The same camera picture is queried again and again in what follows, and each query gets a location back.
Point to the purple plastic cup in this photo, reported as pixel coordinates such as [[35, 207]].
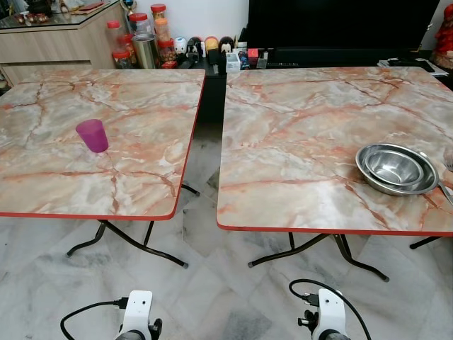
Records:
[[92, 136]]

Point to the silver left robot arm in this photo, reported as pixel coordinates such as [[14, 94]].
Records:
[[133, 336]]

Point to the stainless steel spoon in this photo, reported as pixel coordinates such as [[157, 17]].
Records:
[[443, 187]]

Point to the stainless steel plate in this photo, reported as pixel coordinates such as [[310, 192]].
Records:
[[396, 190]]

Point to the stainless steel bowl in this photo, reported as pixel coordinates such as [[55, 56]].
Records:
[[393, 166]]

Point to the red figurine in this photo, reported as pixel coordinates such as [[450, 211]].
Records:
[[446, 39]]

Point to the black television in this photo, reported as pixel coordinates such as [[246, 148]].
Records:
[[340, 21]]

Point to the small red box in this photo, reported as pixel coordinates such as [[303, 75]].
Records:
[[252, 55]]

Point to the small white box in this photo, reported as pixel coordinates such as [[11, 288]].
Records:
[[233, 63]]

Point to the black and white figurine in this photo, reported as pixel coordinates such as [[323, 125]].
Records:
[[226, 46]]

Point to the yellow top figurine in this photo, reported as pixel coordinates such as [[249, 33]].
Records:
[[211, 48]]

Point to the small black figurine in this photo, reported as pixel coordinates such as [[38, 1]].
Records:
[[194, 47]]

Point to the small white figurine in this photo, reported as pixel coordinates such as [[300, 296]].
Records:
[[180, 45]]

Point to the red lid plastic jar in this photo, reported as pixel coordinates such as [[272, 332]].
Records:
[[122, 59], [113, 37], [139, 25], [166, 52]]

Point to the tall orange lid jar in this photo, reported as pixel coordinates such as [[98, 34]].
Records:
[[160, 25]]

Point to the steel canister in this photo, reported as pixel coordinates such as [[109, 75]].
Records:
[[145, 53]]

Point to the wooden cabinet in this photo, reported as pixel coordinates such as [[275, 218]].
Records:
[[56, 46]]

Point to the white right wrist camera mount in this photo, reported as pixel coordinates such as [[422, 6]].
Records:
[[330, 308]]

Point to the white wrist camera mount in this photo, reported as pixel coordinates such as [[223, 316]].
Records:
[[138, 308], [330, 308]]

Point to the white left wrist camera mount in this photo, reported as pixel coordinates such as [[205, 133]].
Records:
[[138, 308]]

